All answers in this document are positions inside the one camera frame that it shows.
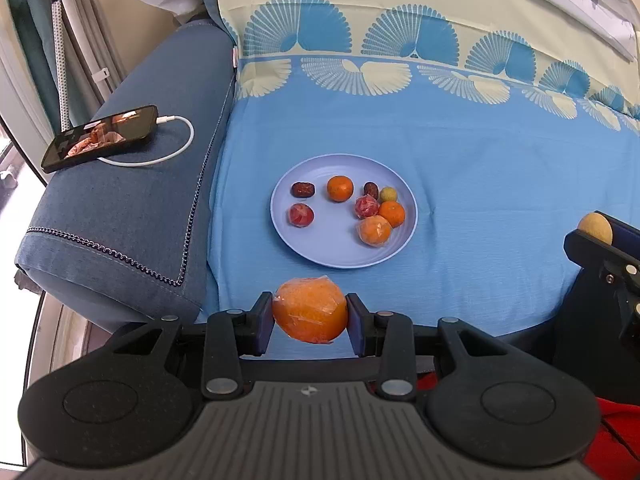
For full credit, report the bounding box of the light blue plate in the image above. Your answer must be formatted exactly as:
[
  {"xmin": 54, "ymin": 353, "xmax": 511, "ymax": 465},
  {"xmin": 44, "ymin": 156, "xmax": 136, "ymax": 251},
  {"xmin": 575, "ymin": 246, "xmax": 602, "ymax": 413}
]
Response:
[{"xmin": 270, "ymin": 154, "xmax": 418, "ymax": 269}]

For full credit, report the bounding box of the black smartphone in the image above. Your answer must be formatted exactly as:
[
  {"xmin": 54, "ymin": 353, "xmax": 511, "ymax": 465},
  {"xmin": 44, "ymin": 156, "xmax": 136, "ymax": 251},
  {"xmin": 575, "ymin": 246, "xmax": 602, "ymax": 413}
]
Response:
[{"xmin": 41, "ymin": 105, "xmax": 160, "ymax": 174}]

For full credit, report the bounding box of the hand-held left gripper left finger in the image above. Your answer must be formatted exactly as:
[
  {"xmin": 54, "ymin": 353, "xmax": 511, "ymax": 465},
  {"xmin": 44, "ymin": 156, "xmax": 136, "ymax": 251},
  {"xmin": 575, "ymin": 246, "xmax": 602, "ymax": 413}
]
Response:
[{"xmin": 107, "ymin": 291, "xmax": 275, "ymax": 401}]

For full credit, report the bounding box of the white curtain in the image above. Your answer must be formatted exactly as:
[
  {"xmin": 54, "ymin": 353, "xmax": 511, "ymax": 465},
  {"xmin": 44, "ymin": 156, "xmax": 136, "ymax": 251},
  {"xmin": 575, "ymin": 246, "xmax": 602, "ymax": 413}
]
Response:
[{"xmin": 57, "ymin": 0, "xmax": 138, "ymax": 106}]

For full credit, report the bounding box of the small mandarin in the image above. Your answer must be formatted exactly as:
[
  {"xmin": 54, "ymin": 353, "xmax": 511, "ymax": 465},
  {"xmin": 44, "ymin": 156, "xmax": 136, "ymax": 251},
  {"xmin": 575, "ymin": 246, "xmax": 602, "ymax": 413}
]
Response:
[
  {"xmin": 378, "ymin": 201, "xmax": 406, "ymax": 228},
  {"xmin": 327, "ymin": 175, "xmax": 354, "ymax": 203}
]

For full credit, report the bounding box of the red garment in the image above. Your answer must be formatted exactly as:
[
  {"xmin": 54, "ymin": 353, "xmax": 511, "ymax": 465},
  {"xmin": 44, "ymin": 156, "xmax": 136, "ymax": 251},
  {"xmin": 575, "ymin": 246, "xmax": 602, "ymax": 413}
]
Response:
[{"xmin": 417, "ymin": 370, "xmax": 640, "ymax": 480}]

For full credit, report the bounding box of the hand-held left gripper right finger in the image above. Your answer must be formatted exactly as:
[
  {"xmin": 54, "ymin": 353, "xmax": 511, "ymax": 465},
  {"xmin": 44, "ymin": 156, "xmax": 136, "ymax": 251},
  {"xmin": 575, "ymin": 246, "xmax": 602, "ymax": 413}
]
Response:
[{"xmin": 346, "ymin": 292, "xmax": 506, "ymax": 401}]

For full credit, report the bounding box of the red plastic-wrapped fruit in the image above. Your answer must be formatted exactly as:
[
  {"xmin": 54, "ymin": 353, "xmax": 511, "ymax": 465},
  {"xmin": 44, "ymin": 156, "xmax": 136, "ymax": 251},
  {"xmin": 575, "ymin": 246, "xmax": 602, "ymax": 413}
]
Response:
[
  {"xmin": 288, "ymin": 202, "xmax": 315, "ymax": 228},
  {"xmin": 355, "ymin": 196, "xmax": 381, "ymax": 220}
]

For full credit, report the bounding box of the white charging cable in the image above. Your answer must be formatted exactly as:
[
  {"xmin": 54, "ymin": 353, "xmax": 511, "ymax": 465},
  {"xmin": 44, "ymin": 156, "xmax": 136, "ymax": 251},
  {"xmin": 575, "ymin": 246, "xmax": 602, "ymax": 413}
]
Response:
[{"xmin": 97, "ymin": 115, "xmax": 195, "ymax": 168}]

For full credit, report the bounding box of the large plastic-wrapped orange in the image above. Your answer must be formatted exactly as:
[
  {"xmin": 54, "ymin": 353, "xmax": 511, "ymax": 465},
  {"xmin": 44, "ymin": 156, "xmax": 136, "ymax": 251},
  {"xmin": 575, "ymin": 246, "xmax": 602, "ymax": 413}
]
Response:
[{"xmin": 271, "ymin": 275, "xmax": 349, "ymax": 345}]

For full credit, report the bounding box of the blue fan-print blanket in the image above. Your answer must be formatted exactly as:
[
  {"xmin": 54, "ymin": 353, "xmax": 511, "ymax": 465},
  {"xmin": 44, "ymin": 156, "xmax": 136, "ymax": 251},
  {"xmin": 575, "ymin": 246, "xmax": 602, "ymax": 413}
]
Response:
[{"xmin": 197, "ymin": 0, "xmax": 640, "ymax": 346}]

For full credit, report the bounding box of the pale yellow round fruit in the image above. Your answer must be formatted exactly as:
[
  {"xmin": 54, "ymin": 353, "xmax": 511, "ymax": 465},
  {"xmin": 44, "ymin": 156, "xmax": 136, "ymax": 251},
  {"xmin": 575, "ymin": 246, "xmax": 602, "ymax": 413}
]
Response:
[{"xmin": 577, "ymin": 211, "xmax": 614, "ymax": 245}]

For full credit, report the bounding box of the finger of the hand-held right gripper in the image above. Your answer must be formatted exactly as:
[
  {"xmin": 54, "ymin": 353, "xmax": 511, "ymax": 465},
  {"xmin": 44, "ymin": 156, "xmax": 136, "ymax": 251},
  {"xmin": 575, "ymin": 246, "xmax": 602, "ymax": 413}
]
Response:
[
  {"xmin": 563, "ymin": 230, "xmax": 640, "ymax": 333},
  {"xmin": 607, "ymin": 216, "xmax": 640, "ymax": 263}
]

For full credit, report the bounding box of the blue denim cushion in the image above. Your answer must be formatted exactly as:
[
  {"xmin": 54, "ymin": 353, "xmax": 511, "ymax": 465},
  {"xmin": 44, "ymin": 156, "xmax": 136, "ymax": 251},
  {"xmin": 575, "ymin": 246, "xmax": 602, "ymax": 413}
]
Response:
[{"xmin": 15, "ymin": 22, "xmax": 237, "ymax": 335}]

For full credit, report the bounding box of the white dotted pole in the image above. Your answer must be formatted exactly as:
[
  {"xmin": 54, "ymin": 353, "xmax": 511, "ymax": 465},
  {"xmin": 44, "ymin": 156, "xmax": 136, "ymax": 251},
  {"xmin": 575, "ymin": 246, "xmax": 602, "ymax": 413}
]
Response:
[{"xmin": 51, "ymin": 0, "xmax": 72, "ymax": 132}]

